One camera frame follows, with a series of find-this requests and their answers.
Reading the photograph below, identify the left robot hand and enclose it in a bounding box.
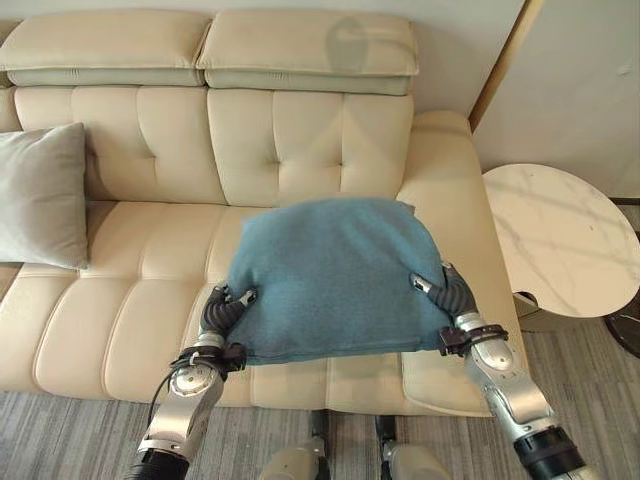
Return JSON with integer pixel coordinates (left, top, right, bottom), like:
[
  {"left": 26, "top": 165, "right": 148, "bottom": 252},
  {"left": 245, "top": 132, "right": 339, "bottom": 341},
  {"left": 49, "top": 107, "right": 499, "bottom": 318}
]
[{"left": 199, "top": 282, "right": 259, "bottom": 344}]

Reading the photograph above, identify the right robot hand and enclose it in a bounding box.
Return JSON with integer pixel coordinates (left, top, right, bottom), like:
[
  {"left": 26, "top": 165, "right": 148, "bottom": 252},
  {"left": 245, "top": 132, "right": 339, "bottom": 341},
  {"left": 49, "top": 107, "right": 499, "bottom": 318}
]
[{"left": 409, "top": 260, "right": 477, "bottom": 326}]

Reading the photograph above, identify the teal blue cushion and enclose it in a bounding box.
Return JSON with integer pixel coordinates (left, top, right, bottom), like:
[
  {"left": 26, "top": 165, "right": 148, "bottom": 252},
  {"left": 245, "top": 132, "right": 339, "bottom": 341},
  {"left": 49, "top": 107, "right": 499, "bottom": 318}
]
[{"left": 226, "top": 197, "right": 455, "bottom": 367}]

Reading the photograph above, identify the cream leather sofa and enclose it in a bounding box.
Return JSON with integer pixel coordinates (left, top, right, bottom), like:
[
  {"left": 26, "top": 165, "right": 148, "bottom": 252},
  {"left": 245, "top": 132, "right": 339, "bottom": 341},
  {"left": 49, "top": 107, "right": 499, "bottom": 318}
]
[{"left": 0, "top": 10, "right": 527, "bottom": 417}]

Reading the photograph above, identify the white marble side table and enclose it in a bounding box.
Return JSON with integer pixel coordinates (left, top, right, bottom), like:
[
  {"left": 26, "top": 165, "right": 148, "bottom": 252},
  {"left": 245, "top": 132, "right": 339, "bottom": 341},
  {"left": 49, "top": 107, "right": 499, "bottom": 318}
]
[{"left": 481, "top": 163, "right": 640, "bottom": 319}]

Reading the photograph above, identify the left silver robot leg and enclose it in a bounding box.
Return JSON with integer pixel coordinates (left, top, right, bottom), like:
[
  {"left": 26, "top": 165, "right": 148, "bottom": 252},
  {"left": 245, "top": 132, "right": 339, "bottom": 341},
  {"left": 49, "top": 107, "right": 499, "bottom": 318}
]
[{"left": 261, "top": 409, "right": 332, "bottom": 480}]

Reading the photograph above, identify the silver robot leg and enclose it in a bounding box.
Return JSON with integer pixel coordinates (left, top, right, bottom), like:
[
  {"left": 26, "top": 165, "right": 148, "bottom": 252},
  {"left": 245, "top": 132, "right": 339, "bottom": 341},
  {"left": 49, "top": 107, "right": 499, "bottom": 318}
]
[
  {"left": 261, "top": 409, "right": 332, "bottom": 480},
  {"left": 374, "top": 413, "right": 449, "bottom": 480}
]

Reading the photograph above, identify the right silver robot leg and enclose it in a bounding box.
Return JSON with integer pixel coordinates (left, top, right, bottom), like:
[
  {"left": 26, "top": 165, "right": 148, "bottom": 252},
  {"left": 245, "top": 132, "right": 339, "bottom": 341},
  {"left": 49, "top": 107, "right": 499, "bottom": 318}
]
[{"left": 374, "top": 413, "right": 449, "bottom": 480}]

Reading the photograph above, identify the grey cushion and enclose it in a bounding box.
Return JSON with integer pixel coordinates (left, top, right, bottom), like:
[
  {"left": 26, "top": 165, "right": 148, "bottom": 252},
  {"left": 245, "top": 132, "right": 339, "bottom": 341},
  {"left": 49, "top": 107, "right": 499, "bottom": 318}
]
[{"left": 0, "top": 122, "right": 90, "bottom": 270}]

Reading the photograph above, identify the wooden door frame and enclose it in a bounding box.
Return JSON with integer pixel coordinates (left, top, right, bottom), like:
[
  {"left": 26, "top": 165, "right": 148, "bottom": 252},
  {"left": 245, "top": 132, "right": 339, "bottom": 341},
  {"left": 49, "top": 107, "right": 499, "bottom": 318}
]
[{"left": 467, "top": 0, "right": 540, "bottom": 132}]

